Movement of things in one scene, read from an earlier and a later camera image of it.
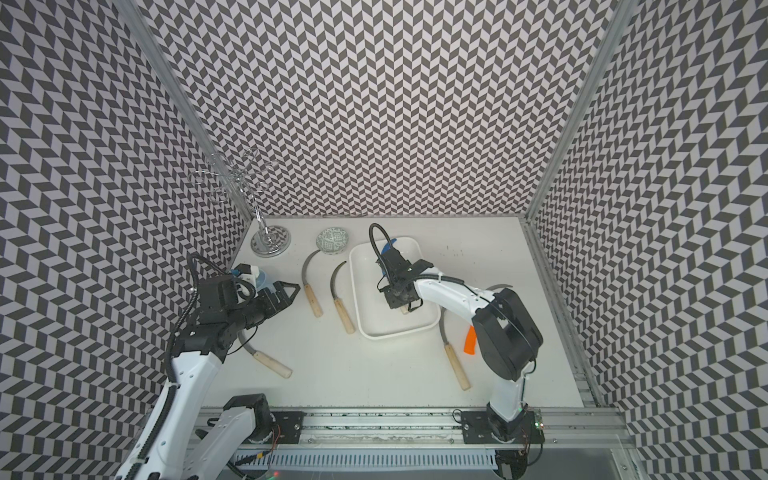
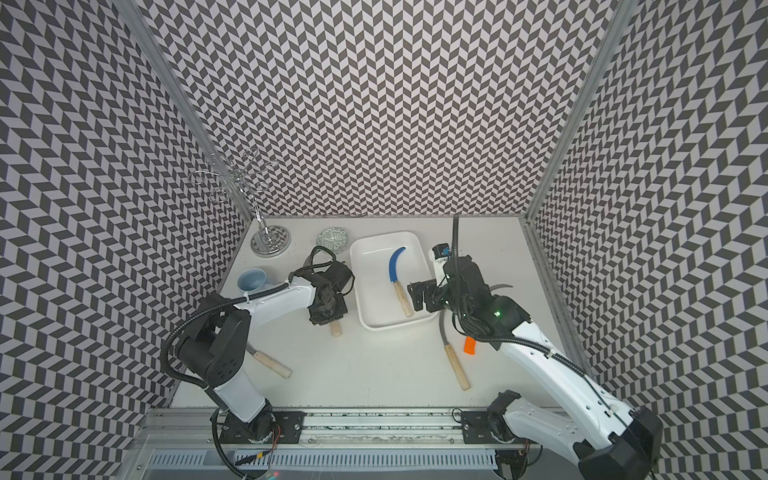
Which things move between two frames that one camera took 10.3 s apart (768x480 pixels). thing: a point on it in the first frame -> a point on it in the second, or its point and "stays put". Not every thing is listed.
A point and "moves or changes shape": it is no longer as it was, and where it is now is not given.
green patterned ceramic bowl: [332, 240] stays put
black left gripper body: [264, 306] -> [337, 309]
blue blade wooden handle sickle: [387, 246] moves or changes shape
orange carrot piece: [471, 339] stays put
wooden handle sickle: [465, 383] stays put
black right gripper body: [395, 297] -> [439, 298]
